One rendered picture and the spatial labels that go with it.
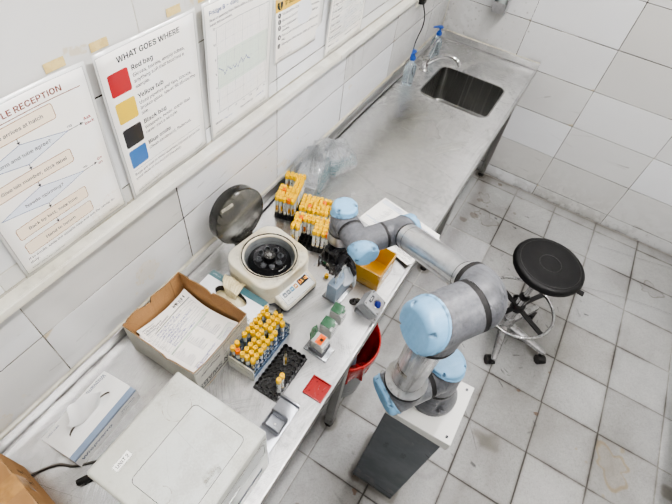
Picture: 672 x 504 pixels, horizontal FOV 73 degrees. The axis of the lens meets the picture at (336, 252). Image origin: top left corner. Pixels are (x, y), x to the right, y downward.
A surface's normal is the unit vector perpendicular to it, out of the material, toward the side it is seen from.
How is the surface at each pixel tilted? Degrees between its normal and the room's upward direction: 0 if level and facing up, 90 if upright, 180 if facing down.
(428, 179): 0
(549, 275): 3
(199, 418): 0
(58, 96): 93
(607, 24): 90
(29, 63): 90
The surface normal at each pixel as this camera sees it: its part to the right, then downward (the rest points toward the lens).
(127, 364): 0.10, -0.62
